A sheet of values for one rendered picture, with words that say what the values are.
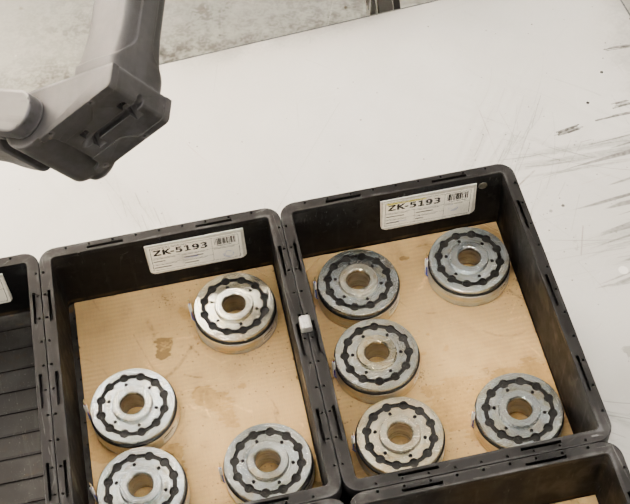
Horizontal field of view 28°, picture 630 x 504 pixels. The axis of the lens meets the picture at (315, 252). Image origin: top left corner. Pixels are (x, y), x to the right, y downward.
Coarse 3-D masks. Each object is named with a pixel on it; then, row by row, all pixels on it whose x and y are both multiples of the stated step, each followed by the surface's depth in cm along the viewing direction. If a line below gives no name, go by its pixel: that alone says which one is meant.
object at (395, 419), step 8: (392, 416) 145; (400, 416) 145; (408, 416) 145; (384, 424) 145; (392, 424) 145; (408, 424) 145; (416, 424) 144; (384, 432) 144; (416, 432) 144; (384, 440) 143; (416, 440) 143; (392, 448) 143; (400, 448) 143; (408, 448) 143
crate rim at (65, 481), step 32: (192, 224) 155; (224, 224) 155; (64, 256) 154; (288, 256) 152; (288, 288) 149; (64, 416) 140; (320, 416) 139; (64, 448) 138; (320, 448) 136; (64, 480) 136
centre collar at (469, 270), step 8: (456, 248) 159; (464, 248) 159; (472, 248) 159; (480, 248) 158; (456, 256) 158; (480, 256) 158; (456, 264) 157; (480, 264) 157; (464, 272) 157; (472, 272) 157
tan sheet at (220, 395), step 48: (192, 288) 162; (96, 336) 158; (144, 336) 158; (192, 336) 157; (288, 336) 157; (96, 384) 154; (192, 384) 153; (240, 384) 153; (288, 384) 153; (192, 432) 149; (240, 432) 149; (96, 480) 146; (192, 480) 146
